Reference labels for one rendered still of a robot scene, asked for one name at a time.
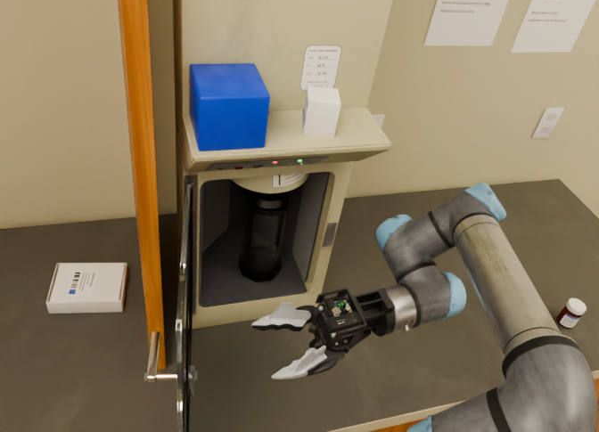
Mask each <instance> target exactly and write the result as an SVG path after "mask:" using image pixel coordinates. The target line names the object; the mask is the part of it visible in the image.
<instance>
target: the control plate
mask: <svg viewBox="0 0 599 432"><path fill-rule="evenodd" d="M328 157H330V156H326V157H313V158H298V159H271V160H257V161H243V162H229V163H216V164H211V165H210V166H209V167H208V168H207V169H206V171H219V169H218V168H223V169H222V170H232V169H234V168H235V167H243V169H245V168H252V167H253V166H257V165H264V166H263V167H272V166H271V165H276V167H284V166H287V165H285V164H290V165H289V166H297V165H300V164H299V163H303V164H302V165H310V164H315V163H316V162H318V161H320V160H322V159H326V158H328ZM299 159H303V160H302V161H297V160H299ZM273 161H278V162H277V163H272V162H273Z"/></svg>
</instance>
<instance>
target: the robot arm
mask: <svg viewBox="0 0 599 432"><path fill-rule="evenodd" d="M505 217H506V212H505V210H504V208H503V206H502V205H501V203H500V202H499V200H498V198H497V197H496V195H495V193H493V191H492V190H491V188H490V187H489V186H488V184H487V183H483V182H482V183H477V184H475V185H474V186H472V187H470V188H468V189H467V190H462V191H461V193H459V194H457V195H456V196H455V197H453V198H451V199H450V200H447V201H446V202H444V203H442V204H441V205H439V206H437V207H435V208H434V209H432V210H431V211H428V212H427V213H425V214H423V215H421V216H419V217H417V218H416V219H415V220H413V219H411V217H410V216H408V215H398V216H395V217H393V218H389V219H387V220H386V221H384V222H383V223H382V224H380V226H379V227H378V228H377V230H376V233H375V237H376V239H377V241H378V243H379V245H380V248H381V250H382V255H383V256H384V257H385V259H386V261H387V263H388V265H389V267H390V270H391V271H392V273H393V275H394V278H395V280H396V282H397V283H398V285H395V286H391V287H388V288H382V289H376V290H372V291H369V292H366V293H362V294H358V295H355V296H353V295H352V294H351V292H350V291H349V288H348V287H347V288H343V289H337V290H333V291H329V292H325V293H322V294H318V297H317V299H316V304H317V303H321V302H324V301H325V302H324V304H322V305H319V306H317V307H315V306H300V307H297V308H295V306H294V304H293V303H282V304H280V305H279V306H278V307H277V308H276V309H275V311H274V312H273V313H272V314H270V315H267V316H264V317H262V318H260V319H258V320H257V321H255V322H254V323H253V324H252V328H254V329H257V330H262V331H264V330H271V329H272V330H281V329H289V330H292V331H302V329H303V328H304V326H305V325H306V323H311V322H312V324H311V326H310V327H309V330H308V331H309V332H310V333H313V334H314V336H315V338H314V339H313V340H312V341H310V342H309V347H310V348H309V350H308V351H306V352H305V354H304V356H302V357H301V358H300V359H299V360H295V361H293V362H292V363H291V365H289V366H286V367H283V368H281V369H280V370H278V371H276V372H275V373H273V374H272V375H271V378H272V379H296V378H300V377H304V376H310V375H314V374H317V373H321V372H325V371H328V370H330V369H331V368H332V367H333V366H335V364H336V363H337V362H338V361H339V360H340V359H342V358H344V356H345V353H348V352H349V350H350V348H352V347H353V346H355V345H356V344H358V343H359V342H360V341H362V340H363V339H364V338H366V337H367V336H369V335H370V334H371V333H372V332H373V333H374V334H375V335H377V336H379V337H382V336H385V335H388V334H394V333H398V332H400V331H403V330H405V331H406V332H409V331H411V329H412V328H415V327H419V326H422V325H424V324H428V323H431V322H436V321H443V320H445V319H446V318H448V317H450V316H452V315H455V314H459V313H461V312H462V310H463V309H464V307H465V304H466V292H465V288H464V285H463V283H462V282H461V280H460V279H459V278H457V277H456V276H455V275H454V274H453V273H440V272H439V269H438V267H437V266H436V264H435V262H434V260H433V258H434V257H436V256H438V255H440V254H441V253H443V252H445V251H447V250H449V249H451V248H453V247H455V246H456V247H457V249H458V251H459V253H460V256H461V258H462V260H463V262H464V265H465V267H466V270H467V272H468V274H469V276H470V278H471V280H472V284H473V286H474V288H475V290H476V292H477V294H478V297H479V299H480V302H481V304H482V306H483V308H484V311H485V313H486V315H487V317H488V320H489V322H490V325H491V327H492V329H493V331H494V333H495V335H496V339H497V341H498V343H499V345H500V347H501V349H502V351H503V354H504V358H503V360H502V363H501V369H502V372H503V374H504V376H505V383H504V384H502V385H500V386H498V387H495V388H493V389H491V390H489V391H487V392H485V393H482V394H480V395H477V396H475V397H473V398H471V399H469V400H467V401H464V402H462V403H460V404H457V405H455V406H453V407H451V408H448V409H446V410H444V411H443V412H439V413H437V414H435V415H432V414H431V415H429V416H428V418H427V419H425V420H422V421H420V422H418V423H416V424H414V425H413V426H412V427H410V428H409V429H408V430H407V432H595V431H596V426H597V411H598V404H597V398H596V391H595V383H594V378H593V374H592V372H591V370H590V368H589V365H588V363H587V360H586V358H585V356H584V355H583V354H582V352H581V350H580V349H579V347H578V345H577V343H576V342H575V341H574V340H573V339H572V338H569V337H567V336H564V335H562V334H561V332H560V331H559V329H558V328H557V326H556V324H555V322H554V320H553V318H552V316H551V315H550V314H549V312H548V310H547V309H546V306H545V304H544V303H543V301H542V299H541V297H540V296H539V295H538V293H537V291H536V289H535V287H534V285H533V284H532V282H531V280H530V278H529V276H528V275H527V273H526V271H525V270H524V268H523V266H522V264H521V262H520V260H519V258H518V257H517V256H516V254H515V252H514V251H513V248H512V246H511V245H510V243H509V241H508V239H506V237H505V234H504V233H503V231H502V229H501V227H500V226H499V222H500V221H501V220H503V219H504V218H505ZM337 292H338V295H337V296H335V297H331V298H324V297H325V296H326V295H330V294H333V293H337ZM347 294H348V297H346V295H347ZM332 299H334V300H333V302H332Z"/></svg>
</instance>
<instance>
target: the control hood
mask: <svg viewBox="0 0 599 432"><path fill-rule="evenodd" d="M302 114H303V110H279V111H269V114H268V120H267V135H266V143H265V147H264V148H255V149H239V150H223V151H199V150H198V147H197V143H196V140H195V136H194V132H193V126H192V122H191V119H190V115H189V114H185V115H184V116H183V164H184V169H185V171H186V173H192V172H205V171H206V169H207V168H208V167H209V166H210V165H211V164H216V163H229V162H243V161H257V160H271V159H298V158H313V157H326V156H330V157H328V158H326V159H322V160H320V161H318V162H316V163H315V164H323V163H336V162H350V161H360V160H363V159H367V158H370V157H372V156H374V155H377V154H379V153H382V152H384V151H388V150H389V149H390V148H391V146H392V144H391V142H390V140H389V139H388V137H387V136H386V135H385V133H383V131H382V129H381V128H380V127H379V125H378V124H377V122H376V121H375V119H374V118H373V116H372V115H371V113H370V112H369V110H368V109H367V108H353V109H340V114H339V118H338V123H337V126H336V131H335V136H334V137H327V136H318V135H308V134H303V126H302Z"/></svg>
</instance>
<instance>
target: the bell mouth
mask: <svg viewBox="0 0 599 432"><path fill-rule="evenodd" d="M308 174H309V173H305V174H292V175H269V176H256V177H244V178H232V179H231V180H232V181H233V182H235V183H237V184H238V185H240V186H241V187H243V188H245V189H248V190H251V191H254V192H263V193H280V192H288V191H291V190H293V189H296V188H297V187H299V186H301V185H302V184H303V183H304V182H305V181H306V180H307V178H308Z"/></svg>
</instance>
